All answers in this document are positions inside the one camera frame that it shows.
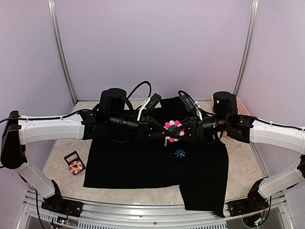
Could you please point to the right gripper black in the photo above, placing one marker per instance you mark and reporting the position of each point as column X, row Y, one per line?
column 195, row 129

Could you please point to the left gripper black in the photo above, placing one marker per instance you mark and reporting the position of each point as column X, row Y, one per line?
column 145, row 129

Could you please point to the flower brooch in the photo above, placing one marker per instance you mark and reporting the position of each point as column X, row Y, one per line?
column 76, row 167
column 171, row 126

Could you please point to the black t-shirt blue logo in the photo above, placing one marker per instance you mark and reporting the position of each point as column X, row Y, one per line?
column 200, row 169

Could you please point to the pink plastic basket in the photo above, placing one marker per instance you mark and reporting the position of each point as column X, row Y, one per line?
column 240, row 107

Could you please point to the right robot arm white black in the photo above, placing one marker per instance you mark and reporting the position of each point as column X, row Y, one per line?
column 247, row 129

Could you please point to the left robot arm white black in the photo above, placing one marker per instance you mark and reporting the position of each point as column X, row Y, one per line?
column 114, row 112

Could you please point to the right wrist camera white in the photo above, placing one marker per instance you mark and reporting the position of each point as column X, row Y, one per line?
column 190, row 104

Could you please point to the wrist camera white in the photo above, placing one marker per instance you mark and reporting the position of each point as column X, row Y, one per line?
column 190, row 104
column 149, row 104

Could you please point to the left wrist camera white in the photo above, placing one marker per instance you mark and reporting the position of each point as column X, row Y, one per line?
column 149, row 104

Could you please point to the right aluminium frame post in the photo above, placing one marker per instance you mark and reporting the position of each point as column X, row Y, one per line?
column 247, row 46

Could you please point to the aluminium frame post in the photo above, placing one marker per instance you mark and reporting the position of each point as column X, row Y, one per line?
column 247, row 46
column 60, row 50

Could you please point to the front aluminium rail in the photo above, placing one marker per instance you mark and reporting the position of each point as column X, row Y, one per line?
column 98, row 215

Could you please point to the left aluminium frame post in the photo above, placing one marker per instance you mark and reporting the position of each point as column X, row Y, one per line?
column 60, row 50

